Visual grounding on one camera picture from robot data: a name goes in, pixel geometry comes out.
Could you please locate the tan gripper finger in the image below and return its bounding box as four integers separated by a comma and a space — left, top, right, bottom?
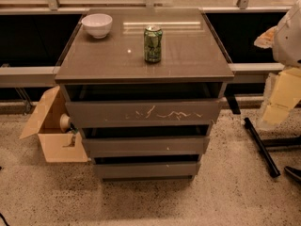
261, 68, 301, 126
254, 26, 277, 49

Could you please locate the grey top drawer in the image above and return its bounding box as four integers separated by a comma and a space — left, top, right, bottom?
66, 100, 220, 128

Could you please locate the grey drawer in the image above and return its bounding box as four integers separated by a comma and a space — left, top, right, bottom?
82, 136, 210, 158
94, 162, 200, 179
66, 100, 220, 128

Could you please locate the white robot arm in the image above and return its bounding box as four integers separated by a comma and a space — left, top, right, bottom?
254, 0, 301, 130

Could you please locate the grey bottom drawer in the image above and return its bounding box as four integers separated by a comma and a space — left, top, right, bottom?
94, 162, 200, 179

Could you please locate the grey drawer cabinet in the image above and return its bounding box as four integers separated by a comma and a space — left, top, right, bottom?
55, 7, 235, 183

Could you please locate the grey middle drawer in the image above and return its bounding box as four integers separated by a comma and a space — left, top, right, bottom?
82, 136, 210, 158

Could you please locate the open cardboard box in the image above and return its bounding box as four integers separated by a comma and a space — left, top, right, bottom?
20, 86, 87, 163

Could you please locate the black stand leg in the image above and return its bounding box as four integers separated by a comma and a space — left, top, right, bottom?
224, 91, 301, 178

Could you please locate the green soda can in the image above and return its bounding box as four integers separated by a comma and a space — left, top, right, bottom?
144, 24, 163, 63

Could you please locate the white ceramic bowl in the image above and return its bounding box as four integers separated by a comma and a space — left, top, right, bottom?
81, 13, 113, 39

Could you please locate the white roll in box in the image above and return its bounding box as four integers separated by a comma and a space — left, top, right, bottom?
59, 114, 71, 133

